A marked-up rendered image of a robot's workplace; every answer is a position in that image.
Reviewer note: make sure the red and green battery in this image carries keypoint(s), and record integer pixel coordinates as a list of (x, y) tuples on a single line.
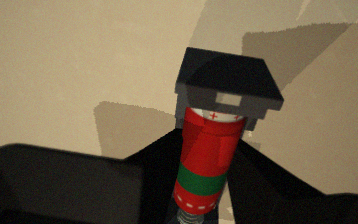
[(210, 140)]

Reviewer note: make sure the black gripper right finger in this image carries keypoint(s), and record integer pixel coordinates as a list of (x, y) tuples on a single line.
[(262, 192)]

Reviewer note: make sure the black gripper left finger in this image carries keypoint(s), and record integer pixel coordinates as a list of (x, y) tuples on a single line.
[(91, 188)]

